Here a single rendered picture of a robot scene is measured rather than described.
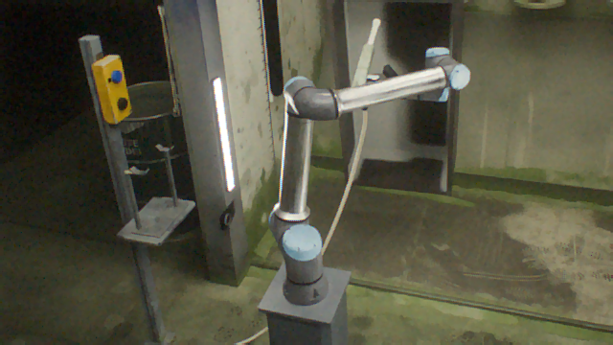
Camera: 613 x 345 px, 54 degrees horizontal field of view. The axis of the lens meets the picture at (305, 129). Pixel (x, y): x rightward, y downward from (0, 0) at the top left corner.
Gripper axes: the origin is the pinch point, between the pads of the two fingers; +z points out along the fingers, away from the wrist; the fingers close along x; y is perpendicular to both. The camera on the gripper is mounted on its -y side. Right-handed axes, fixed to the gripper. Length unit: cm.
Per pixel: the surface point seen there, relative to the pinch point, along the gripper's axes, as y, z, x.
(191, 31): -9, 81, 16
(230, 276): 125, 77, -39
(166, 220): 40, 81, -56
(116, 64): -25, 93, -25
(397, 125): 94, -6, 58
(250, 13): 18, 72, 63
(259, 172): 100, 71, 17
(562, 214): 163, -109, 55
